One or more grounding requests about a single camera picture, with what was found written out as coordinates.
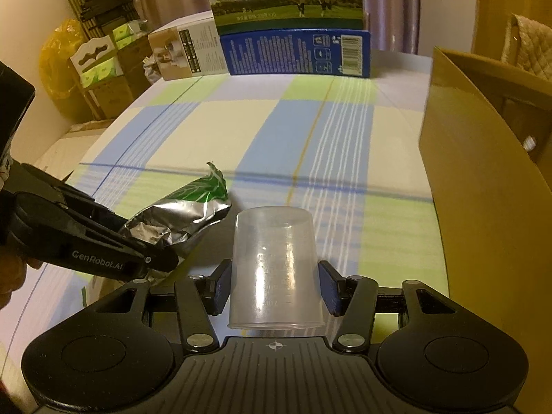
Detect white brown product box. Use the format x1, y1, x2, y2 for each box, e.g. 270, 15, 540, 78
148, 11, 227, 81

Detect cardboard boxes with tissue packs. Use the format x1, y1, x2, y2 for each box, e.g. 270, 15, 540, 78
68, 20, 151, 121

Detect quilted beige chair cover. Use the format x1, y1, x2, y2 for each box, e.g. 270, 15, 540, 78
501, 14, 552, 81

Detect person's left hand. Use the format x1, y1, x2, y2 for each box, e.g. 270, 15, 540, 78
0, 246, 43, 309

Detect blue flat box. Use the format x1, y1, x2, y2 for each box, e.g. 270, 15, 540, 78
220, 29, 371, 78

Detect crumpled plastic bag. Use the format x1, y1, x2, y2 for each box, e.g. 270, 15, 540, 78
142, 55, 162, 84

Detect checkered bed sheet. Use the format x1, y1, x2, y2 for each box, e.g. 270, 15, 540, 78
0, 49, 450, 397

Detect silver green foil pouch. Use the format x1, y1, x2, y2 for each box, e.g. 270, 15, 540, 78
117, 162, 232, 269

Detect brown cardboard box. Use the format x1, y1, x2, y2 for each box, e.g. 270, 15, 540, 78
419, 49, 551, 413

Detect yellow plastic bag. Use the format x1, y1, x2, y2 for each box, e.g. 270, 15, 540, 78
38, 19, 87, 101

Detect clear plastic cup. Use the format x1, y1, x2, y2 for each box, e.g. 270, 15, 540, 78
228, 206, 324, 330

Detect black folding rack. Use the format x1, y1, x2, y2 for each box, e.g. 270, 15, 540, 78
67, 0, 139, 40

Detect wooden door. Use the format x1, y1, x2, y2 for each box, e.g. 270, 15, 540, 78
472, 0, 552, 60

